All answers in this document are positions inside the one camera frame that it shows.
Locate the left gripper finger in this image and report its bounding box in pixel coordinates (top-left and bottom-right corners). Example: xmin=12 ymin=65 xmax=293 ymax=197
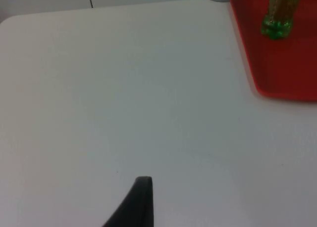
xmin=101 ymin=176 xmax=155 ymax=227

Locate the green plastic bottle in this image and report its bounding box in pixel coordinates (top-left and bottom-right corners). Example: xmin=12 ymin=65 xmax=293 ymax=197
xmin=261 ymin=0 xmax=305 ymax=41

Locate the red tray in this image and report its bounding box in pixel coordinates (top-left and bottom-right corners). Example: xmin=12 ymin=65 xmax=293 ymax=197
xmin=229 ymin=0 xmax=317 ymax=103

